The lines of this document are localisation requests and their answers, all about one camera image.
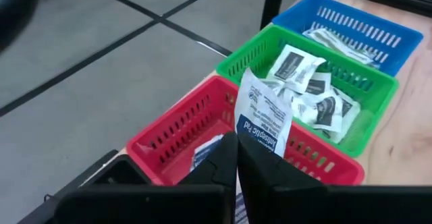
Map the green striped bandage packet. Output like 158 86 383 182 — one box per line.
333 41 377 65
302 27 355 55

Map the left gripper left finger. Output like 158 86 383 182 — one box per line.
178 132 239 224

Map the blue plastic basket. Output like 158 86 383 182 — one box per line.
271 0 425 78

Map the green plastic basket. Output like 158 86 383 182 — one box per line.
215 24 400 157

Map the red plastic basket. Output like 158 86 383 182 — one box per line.
126 75 365 186

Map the white packet with dark print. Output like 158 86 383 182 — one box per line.
305 72 332 99
268 44 327 93
312 94 345 133
190 134 223 171
332 87 361 143
261 78 294 99
290 94 317 125
234 67 294 224

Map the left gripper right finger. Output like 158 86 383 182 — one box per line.
238 132 327 224

